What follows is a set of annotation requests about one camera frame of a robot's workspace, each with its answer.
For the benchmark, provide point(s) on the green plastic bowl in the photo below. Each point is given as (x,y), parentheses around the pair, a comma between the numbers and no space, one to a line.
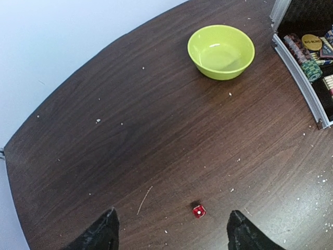
(221,52)

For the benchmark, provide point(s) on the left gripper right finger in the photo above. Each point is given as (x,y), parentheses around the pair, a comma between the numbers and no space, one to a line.
(243,234)

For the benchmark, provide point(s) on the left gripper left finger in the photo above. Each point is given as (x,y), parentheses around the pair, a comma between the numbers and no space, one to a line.
(101,234)

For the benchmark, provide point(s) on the red die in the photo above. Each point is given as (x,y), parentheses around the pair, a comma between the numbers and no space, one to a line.
(199,211)

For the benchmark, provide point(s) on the red banded card deck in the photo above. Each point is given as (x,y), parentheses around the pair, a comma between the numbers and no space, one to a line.
(328,81)

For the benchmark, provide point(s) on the aluminium poker chip case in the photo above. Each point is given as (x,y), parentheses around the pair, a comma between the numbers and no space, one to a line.
(300,18)

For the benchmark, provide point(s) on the blue banded card deck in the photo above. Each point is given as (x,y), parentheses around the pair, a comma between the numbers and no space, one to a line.
(324,55)

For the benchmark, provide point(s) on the green chip stack in case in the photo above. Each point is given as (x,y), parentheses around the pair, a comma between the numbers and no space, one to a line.
(302,55)

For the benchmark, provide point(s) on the yellow round button chip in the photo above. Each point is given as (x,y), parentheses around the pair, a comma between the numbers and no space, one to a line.
(312,42)

